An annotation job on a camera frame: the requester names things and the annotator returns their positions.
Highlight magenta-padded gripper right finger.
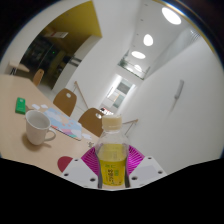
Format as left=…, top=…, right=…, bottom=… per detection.
left=125, top=144, right=167, bottom=190

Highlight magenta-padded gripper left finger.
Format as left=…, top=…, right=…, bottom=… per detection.
left=60, top=147, right=101, bottom=190

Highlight clear bottle with yellow drink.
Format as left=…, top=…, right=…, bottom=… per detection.
left=94, top=114, right=130, bottom=188

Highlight flat round red coaster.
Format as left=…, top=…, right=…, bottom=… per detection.
left=57, top=155, right=75, bottom=173

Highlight wooden chair with back hole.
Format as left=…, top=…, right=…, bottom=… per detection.
left=52, top=88, right=78, bottom=118
left=77, top=107, right=105, bottom=138

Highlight wooden stair handrail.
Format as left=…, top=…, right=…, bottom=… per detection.
left=73, top=80, right=89, bottom=109
left=122, top=118, right=139, bottom=134

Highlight white ceramic mug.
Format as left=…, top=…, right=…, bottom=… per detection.
left=24, top=109, right=57, bottom=146

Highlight small green box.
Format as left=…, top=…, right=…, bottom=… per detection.
left=14, top=97, right=27, bottom=115

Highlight small wooden chair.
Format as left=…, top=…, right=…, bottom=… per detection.
left=32, top=68, right=45, bottom=87

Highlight glass balcony railing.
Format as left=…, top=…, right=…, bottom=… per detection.
left=118, top=49, right=146, bottom=80

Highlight small wooden side table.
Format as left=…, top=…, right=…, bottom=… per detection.
left=8, top=61, right=31, bottom=76

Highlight dark shop shelf unit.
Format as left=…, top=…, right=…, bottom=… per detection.
left=19, top=36, right=54, bottom=81

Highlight round white ceiling lights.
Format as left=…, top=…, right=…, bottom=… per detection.
left=130, top=6, right=183, bottom=73

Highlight white hanging sign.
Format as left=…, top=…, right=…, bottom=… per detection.
left=51, top=30, right=69, bottom=39

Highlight grey wall lamp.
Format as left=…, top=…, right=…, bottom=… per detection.
left=171, top=79, right=185, bottom=113

